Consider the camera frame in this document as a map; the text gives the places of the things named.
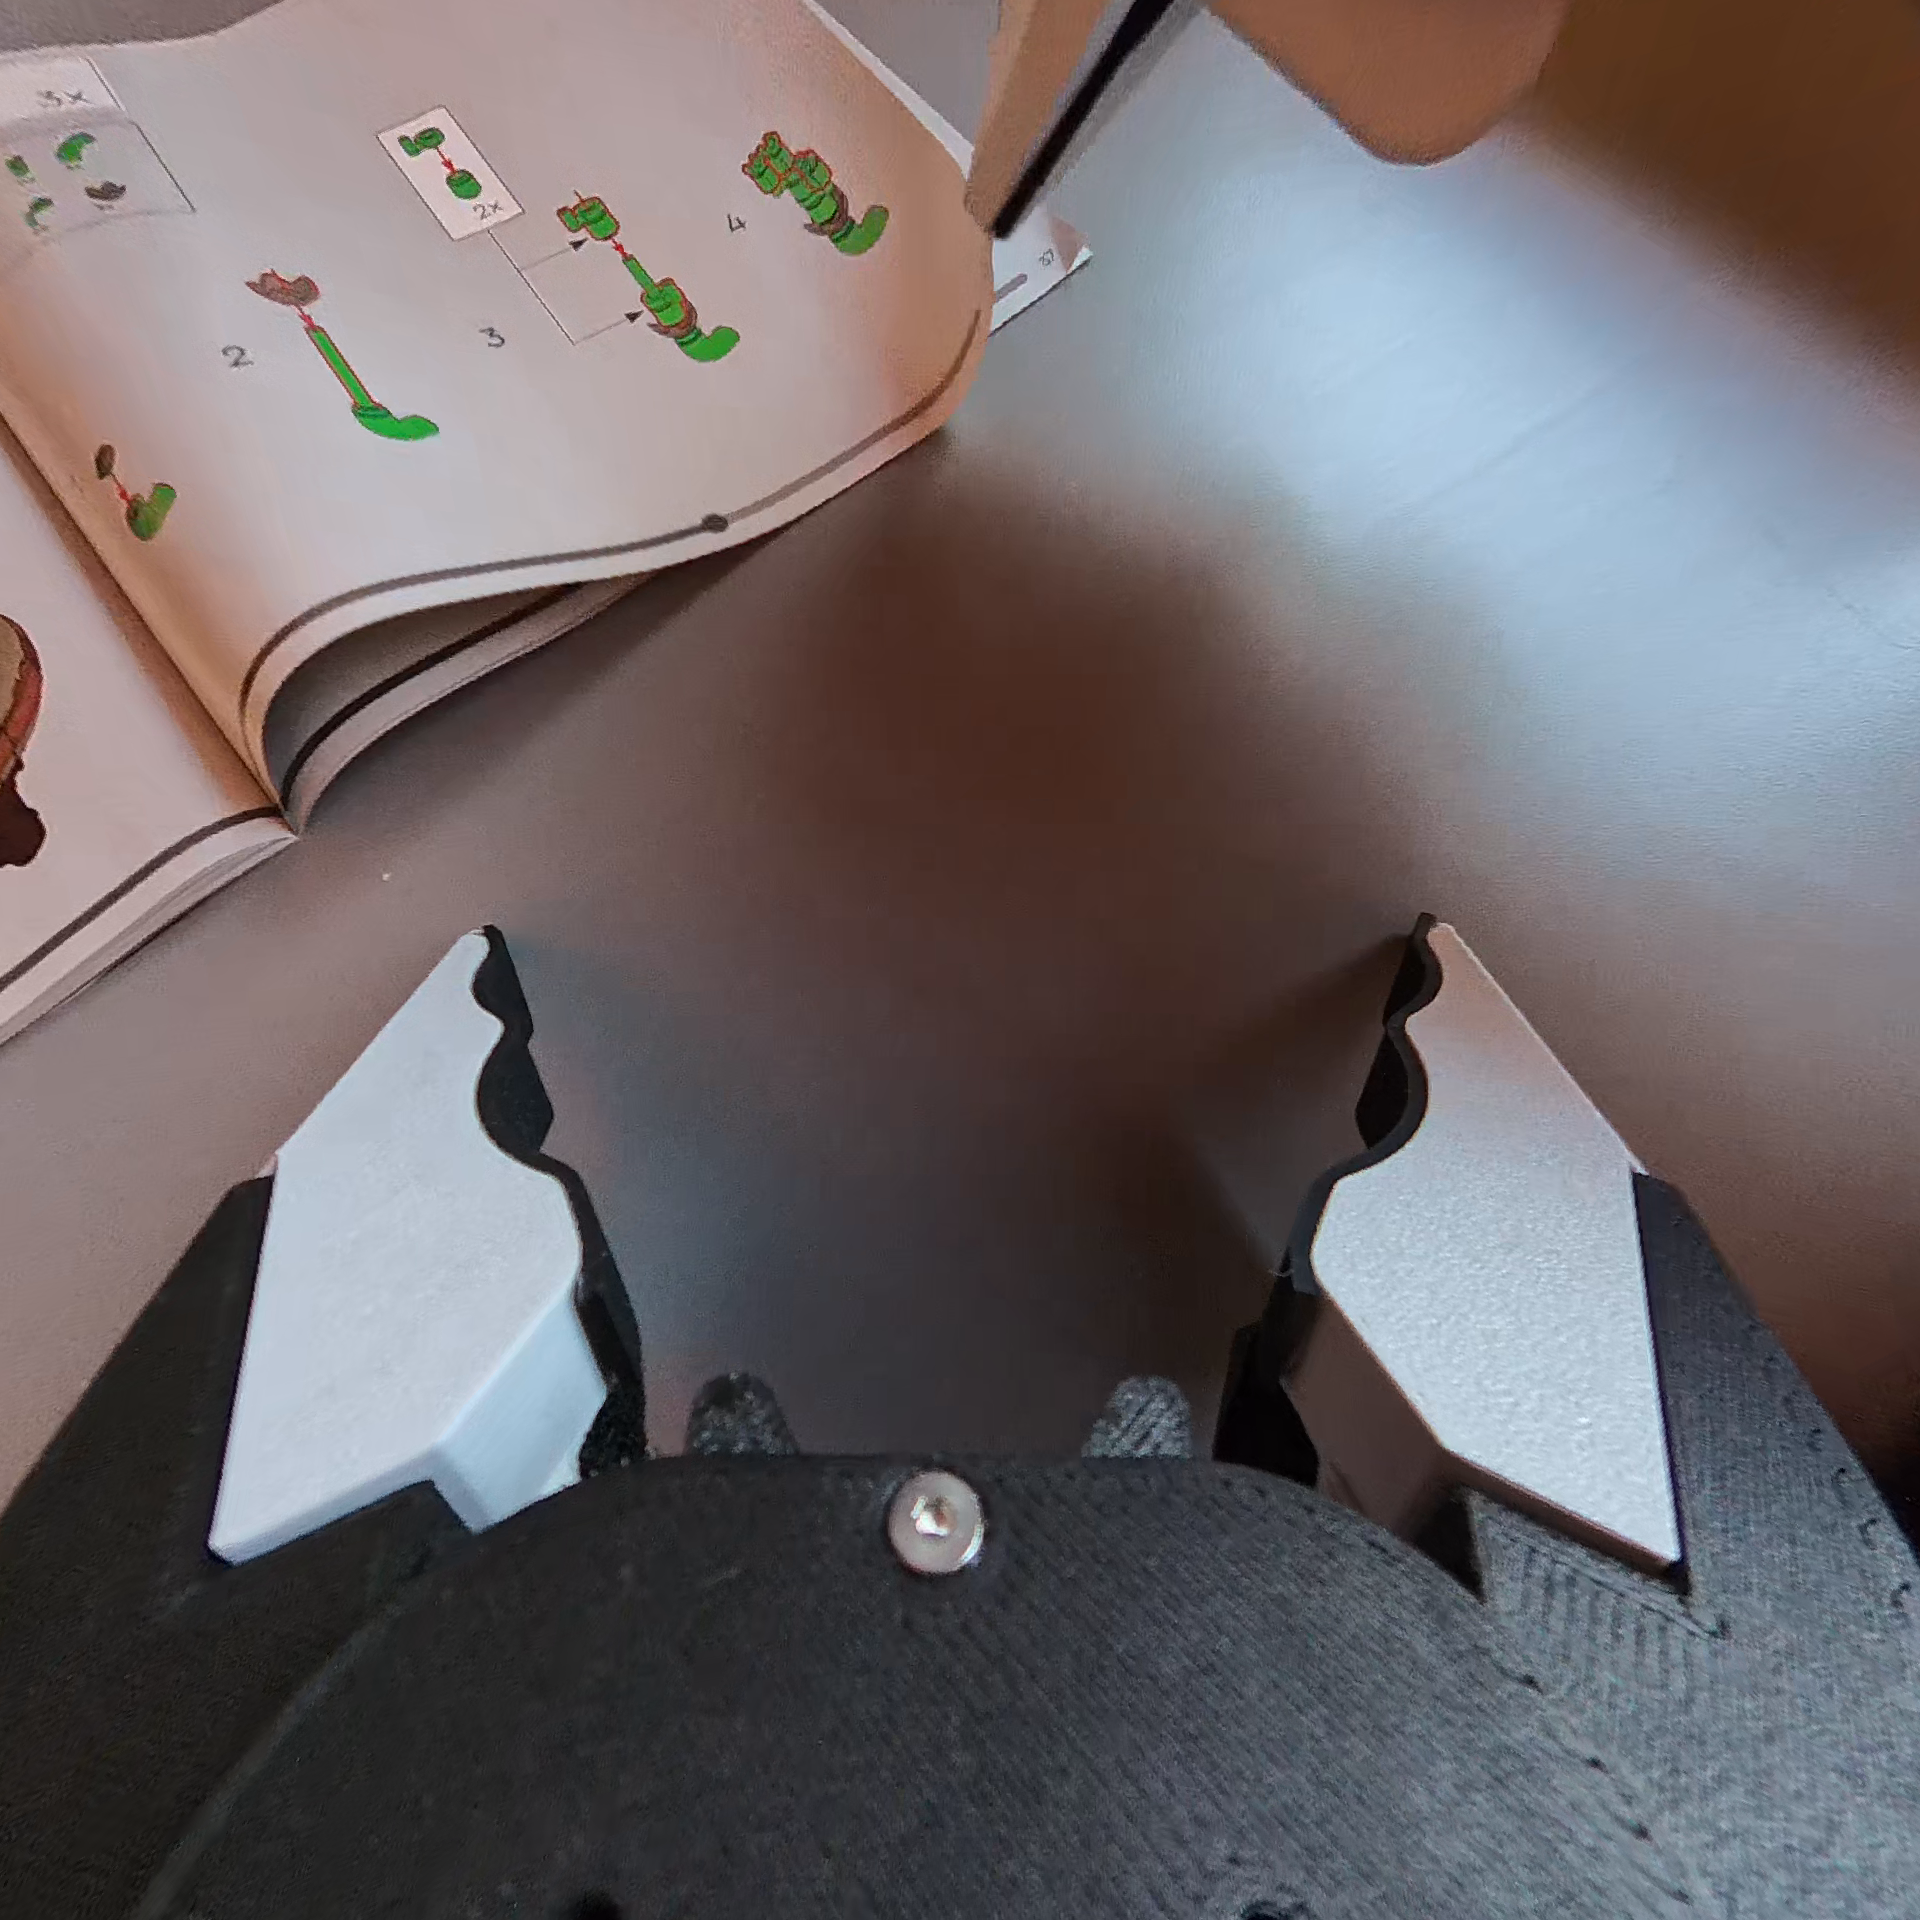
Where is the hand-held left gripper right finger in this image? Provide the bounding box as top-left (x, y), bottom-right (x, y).
top-left (1210, 909), bottom-right (1690, 1577)

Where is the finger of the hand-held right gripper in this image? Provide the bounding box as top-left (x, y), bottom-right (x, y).
top-left (961, 0), bottom-right (1183, 244)
top-left (1200, 0), bottom-right (1574, 169)

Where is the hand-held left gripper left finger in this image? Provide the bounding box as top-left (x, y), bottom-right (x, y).
top-left (207, 921), bottom-right (650, 1566)

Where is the lego instruction booklet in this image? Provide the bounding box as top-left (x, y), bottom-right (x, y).
top-left (0, 0), bottom-right (1098, 1046)

